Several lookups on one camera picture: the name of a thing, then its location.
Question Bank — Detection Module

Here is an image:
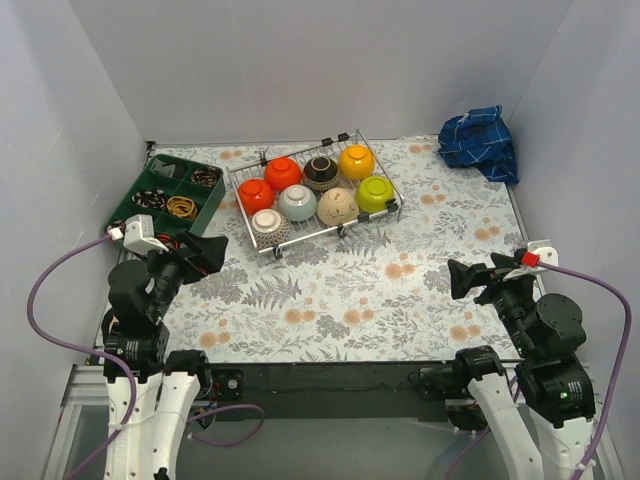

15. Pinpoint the black patterned bowl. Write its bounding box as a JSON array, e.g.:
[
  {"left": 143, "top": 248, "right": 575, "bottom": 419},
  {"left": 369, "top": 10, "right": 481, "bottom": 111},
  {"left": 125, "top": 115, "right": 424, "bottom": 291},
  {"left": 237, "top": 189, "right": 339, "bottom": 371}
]
[{"left": 302, "top": 156, "right": 339, "bottom": 193}]

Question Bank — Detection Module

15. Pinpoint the blue checked cloth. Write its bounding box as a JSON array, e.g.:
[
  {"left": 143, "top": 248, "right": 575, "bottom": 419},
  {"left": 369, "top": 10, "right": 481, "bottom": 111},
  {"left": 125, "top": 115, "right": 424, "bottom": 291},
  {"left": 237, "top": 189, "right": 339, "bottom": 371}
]
[{"left": 438, "top": 105, "right": 519, "bottom": 185}]

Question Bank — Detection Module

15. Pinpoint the front orange bowl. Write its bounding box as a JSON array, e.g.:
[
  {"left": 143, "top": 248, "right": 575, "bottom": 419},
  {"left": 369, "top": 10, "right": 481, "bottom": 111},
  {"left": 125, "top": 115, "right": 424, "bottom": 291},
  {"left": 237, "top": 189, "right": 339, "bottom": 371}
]
[{"left": 237, "top": 178, "right": 275, "bottom": 216}]

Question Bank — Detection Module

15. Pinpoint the light green striped bowl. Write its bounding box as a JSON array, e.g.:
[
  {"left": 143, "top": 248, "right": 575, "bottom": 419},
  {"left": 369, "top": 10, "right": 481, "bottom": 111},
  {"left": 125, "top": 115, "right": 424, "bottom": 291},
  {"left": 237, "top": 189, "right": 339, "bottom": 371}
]
[{"left": 278, "top": 184, "right": 317, "bottom": 222}]

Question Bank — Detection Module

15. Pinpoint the green compartment organizer tray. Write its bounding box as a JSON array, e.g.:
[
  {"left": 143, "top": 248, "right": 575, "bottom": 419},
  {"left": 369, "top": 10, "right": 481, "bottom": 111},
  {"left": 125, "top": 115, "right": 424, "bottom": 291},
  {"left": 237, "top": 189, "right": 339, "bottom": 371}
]
[{"left": 103, "top": 154, "right": 226, "bottom": 245}]

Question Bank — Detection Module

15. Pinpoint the purple cable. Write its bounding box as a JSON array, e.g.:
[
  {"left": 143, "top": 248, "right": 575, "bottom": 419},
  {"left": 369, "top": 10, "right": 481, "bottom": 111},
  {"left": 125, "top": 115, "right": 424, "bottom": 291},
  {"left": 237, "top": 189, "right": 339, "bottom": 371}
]
[
  {"left": 26, "top": 234, "right": 266, "bottom": 480},
  {"left": 443, "top": 263, "right": 632, "bottom": 480}
]

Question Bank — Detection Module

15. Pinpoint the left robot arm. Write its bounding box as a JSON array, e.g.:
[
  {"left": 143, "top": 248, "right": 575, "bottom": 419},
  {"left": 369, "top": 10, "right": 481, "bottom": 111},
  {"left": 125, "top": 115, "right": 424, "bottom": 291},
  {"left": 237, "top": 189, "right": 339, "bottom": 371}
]
[{"left": 103, "top": 231, "right": 228, "bottom": 479}]

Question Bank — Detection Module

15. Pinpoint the orange bowl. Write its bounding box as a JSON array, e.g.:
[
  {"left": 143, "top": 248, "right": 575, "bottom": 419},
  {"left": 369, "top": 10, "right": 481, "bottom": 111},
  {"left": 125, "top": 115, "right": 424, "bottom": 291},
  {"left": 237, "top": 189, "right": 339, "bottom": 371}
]
[
  {"left": 264, "top": 157, "right": 302, "bottom": 192},
  {"left": 237, "top": 178, "right": 275, "bottom": 216}
]

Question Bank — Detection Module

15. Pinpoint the beige bowl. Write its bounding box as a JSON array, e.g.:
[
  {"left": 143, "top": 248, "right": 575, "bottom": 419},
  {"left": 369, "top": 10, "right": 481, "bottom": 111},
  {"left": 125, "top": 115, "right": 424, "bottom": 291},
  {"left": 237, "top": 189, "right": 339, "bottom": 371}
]
[{"left": 317, "top": 187, "right": 359, "bottom": 226}]

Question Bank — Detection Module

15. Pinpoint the white brown patterned bowl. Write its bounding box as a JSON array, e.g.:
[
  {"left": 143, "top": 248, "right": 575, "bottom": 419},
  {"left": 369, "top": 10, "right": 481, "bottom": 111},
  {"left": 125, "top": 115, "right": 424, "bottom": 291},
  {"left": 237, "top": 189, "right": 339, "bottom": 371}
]
[{"left": 251, "top": 209, "right": 291, "bottom": 250}]

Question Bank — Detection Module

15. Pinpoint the yellow bowl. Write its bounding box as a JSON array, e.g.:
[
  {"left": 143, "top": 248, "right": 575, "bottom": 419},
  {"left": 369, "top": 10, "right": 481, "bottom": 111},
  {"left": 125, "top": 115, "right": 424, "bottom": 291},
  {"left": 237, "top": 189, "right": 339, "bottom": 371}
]
[{"left": 338, "top": 144, "right": 375, "bottom": 180}]

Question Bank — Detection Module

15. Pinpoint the floral table mat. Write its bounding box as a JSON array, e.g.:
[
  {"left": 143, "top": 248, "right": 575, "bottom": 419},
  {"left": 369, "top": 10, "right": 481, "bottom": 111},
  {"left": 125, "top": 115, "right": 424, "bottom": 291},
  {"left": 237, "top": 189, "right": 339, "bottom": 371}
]
[{"left": 165, "top": 137, "right": 524, "bottom": 363}]

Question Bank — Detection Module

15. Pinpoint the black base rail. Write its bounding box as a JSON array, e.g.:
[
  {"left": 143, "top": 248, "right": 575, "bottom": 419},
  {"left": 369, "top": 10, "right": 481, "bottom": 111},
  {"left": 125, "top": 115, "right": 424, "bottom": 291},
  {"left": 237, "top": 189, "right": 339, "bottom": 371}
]
[{"left": 154, "top": 360, "right": 496, "bottom": 424}]

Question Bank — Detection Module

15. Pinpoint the rear orange bowl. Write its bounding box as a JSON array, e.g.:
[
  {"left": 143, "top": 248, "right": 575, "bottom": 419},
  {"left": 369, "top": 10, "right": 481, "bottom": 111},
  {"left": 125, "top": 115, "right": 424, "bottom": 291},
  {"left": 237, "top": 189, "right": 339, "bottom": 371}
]
[{"left": 264, "top": 157, "right": 302, "bottom": 192}]

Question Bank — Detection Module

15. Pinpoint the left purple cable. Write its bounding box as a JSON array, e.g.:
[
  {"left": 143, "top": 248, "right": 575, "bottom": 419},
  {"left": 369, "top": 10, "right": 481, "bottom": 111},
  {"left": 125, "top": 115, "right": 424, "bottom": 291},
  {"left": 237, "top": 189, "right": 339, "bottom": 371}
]
[{"left": 26, "top": 234, "right": 266, "bottom": 480}]

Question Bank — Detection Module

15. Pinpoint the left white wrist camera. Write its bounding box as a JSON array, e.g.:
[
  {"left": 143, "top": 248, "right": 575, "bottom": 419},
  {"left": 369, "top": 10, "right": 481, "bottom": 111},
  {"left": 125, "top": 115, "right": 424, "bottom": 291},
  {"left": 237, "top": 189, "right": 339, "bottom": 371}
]
[{"left": 106, "top": 214, "right": 169, "bottom": 256}]

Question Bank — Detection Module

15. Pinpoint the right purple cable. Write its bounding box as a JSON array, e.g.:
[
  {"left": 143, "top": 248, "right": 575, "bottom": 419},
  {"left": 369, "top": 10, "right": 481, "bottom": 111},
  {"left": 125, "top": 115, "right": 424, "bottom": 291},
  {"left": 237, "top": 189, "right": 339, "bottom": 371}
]
[{"left": 443, "top": 263, "right": 632, "bottom": 480}]

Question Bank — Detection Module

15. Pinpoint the metal wire dish rack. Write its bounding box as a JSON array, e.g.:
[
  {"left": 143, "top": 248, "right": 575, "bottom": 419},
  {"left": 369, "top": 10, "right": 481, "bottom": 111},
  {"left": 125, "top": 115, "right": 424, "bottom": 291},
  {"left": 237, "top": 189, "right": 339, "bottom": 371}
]
[{"left": 227, "top": 130, "right": 404, "bottom": 259}]

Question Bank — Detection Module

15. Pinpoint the lime green bowl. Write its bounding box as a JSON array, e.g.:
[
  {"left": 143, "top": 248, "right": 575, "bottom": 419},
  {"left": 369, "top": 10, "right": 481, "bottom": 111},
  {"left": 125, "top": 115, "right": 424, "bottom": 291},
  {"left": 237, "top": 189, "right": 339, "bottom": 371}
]
[{"left": 355, "top": 176, "right": 394, "bottom": 213}]

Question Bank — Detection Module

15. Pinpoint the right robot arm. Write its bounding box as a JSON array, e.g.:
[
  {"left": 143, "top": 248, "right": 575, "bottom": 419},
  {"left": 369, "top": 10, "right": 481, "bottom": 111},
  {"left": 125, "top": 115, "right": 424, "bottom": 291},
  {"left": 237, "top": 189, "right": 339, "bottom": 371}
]
[{"left": 448, "top": 250, "right": 596, "bottom": 479}]

